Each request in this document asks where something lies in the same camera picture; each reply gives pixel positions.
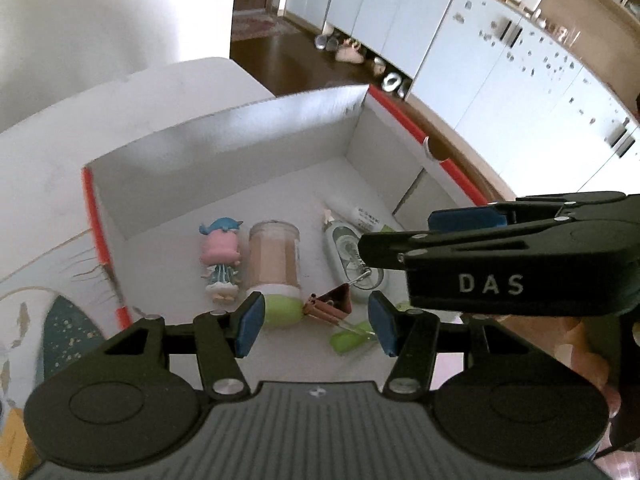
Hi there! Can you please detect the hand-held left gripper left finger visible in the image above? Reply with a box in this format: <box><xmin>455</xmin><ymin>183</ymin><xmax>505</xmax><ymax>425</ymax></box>
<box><xmin>102</xmin><ymin>292</ymin><xmax>266</xmax><ymax>402</ymax></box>

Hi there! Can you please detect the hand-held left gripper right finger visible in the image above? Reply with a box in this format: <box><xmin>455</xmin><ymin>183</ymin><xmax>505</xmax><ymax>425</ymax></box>
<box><xmin>367</xmin><ymin>292</ymin><xmax>531</xmax><ymax>402</ymax></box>

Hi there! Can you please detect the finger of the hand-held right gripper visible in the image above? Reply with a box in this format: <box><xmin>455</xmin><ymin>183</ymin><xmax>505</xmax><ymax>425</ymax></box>
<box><xmin>358</xmin><ymin>209</ymin><xmax>640</xmax><ymax>269</ymax></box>
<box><xmin>428</xmin><ymin>191</ymin><xmax>629</xmax><ymax>231</ymax></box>

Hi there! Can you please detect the dark red folding clip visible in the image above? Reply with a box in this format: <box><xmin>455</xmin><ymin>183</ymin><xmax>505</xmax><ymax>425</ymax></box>
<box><xmin>302</xmin><ymin>282</ymin><xmax>352</xmax><ymax>326</ymax></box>

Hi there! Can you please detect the clear jar with green lid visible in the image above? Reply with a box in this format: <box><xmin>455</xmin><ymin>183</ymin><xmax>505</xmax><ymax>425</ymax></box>
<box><xmin>245</xmin><ymin>220</ymin><xmax>306</xmax><ymax>331</ymax></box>

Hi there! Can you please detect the pink-headed figurine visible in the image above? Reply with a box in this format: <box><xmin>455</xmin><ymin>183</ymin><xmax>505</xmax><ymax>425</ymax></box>
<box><xmin>199</xmin><ymin>217</ymin><xmax>246</xmax><ymax>303</ymax></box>

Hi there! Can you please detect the white tube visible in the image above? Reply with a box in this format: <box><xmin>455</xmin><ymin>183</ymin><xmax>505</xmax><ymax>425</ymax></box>
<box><xmin>325</xmin><ymin>195</ymin><xmax>388</xmax><ymax>233</ymax></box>

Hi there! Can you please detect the red shoe box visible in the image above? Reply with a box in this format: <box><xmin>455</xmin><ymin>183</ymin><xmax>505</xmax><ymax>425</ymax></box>
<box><xmin>81</xmin><ymin>84</ymin><xmax>501</xmax><ymax>361</ymax></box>

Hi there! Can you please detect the small yellow box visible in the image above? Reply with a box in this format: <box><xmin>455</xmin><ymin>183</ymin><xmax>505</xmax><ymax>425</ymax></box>
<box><xmin>0</xmin><ymin>400</ymin><xmax>41</xmax><ymax>478</ymax></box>

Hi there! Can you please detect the person's right hand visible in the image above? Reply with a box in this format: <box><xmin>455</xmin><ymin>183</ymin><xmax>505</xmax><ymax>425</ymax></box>
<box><xmin>505</xmin><ymin>316</ymin><xmax>622</xmax><ymax>407</ymax></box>

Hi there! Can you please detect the silver shoe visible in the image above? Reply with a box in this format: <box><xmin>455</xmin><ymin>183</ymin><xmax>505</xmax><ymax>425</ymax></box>
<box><xmin>382</xmin><ymin>72</ymin><xmax>407</xmax><ymax>97</ymax></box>

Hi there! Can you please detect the pink shoe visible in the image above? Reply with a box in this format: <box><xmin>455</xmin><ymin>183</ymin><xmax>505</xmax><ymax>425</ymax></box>
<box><xmin>336</xmin><ymin>42</ymin><xmax>365</xmax><ymax>64</ymax></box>

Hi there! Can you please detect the patterned door rug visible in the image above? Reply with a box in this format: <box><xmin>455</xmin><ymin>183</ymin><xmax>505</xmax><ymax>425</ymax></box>
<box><xmin>232</xmin><ymin>12</ymin><xmax>301</xmax><ymax>41</ymax></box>

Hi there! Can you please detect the white wall cabinet unit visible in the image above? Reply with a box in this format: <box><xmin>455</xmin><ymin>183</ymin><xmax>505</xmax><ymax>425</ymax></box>
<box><xmin>280</xmin><ymin>0</ymin><xmax>640</xmax><ymax>201</ymax></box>

